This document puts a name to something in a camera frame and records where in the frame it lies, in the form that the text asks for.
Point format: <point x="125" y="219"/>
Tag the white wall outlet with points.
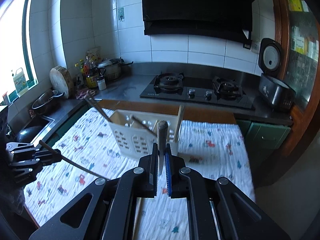
<point x="255" y="46"/>

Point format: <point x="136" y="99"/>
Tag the black wok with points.
<point x="27" y="133"/>

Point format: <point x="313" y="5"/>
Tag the dark kitchen counter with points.
<point x="130" y="87"/>

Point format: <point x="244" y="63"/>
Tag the dark sauce bottle yellow label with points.
<point x="92" y="77"/>

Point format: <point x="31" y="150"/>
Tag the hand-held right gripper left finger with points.
<point x="155" y="180"/>

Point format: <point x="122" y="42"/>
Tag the white jar black lid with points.
<point x="101" y="83"/>

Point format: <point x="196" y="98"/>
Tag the black gas stove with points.
<point x="232" y="100"/>

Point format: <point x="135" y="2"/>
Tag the clear detergent bottle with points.
<point x="20" y="81"/>

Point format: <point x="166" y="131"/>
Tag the green base cabinet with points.
<point x="265" y="137"/>

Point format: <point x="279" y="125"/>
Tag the small clear bottle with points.
<point x="77" y="72"/>

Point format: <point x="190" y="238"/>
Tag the white printed cloth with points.
<point x="212" y="155"/>

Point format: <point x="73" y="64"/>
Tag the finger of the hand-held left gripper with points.
<point x="25" y="147"/>
<point x="32" y="162"/>

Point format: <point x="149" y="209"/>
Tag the small dark jar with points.
<point x="79" y="84"/>

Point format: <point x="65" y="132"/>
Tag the beige paper packet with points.
<point x="95" y="52"/>

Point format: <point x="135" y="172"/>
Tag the window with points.
<point x="12" y="42"/>

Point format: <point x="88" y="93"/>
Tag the white plastic utensil holder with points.
<point x="115" y="127"/>

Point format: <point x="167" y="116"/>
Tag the round wooden cutting board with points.
<point x="60" y="80"/>

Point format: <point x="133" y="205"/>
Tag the black range hood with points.
<point x="195" y="10"/>

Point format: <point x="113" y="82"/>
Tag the wooden glass door cabinet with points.
<point x="281" y="30"/>

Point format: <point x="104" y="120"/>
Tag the red patterned cloth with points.
<point x="32" y="113"/>

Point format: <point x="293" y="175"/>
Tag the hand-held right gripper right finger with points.
<point x="168" y="177"/>

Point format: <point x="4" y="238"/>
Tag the green and white boxes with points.
<point x="298" y="42"/>

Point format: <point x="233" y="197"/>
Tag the person's left forearm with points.
<point x="13" y="200"/>

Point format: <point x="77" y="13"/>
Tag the steel sink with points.
<point x="37" y="122"/>

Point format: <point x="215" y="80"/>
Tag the pink rag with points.
<point x="83" y="94"/>

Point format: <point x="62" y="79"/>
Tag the green wall hook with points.
<point x="120" y="12"/>

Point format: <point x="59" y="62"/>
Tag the black rice cooker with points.
<point x="272" y="92"/>

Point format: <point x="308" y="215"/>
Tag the black wall switch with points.
<point x="247" y="45"/>

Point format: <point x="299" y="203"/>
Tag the steel pot with lid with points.
<point x="111" y="68"/>

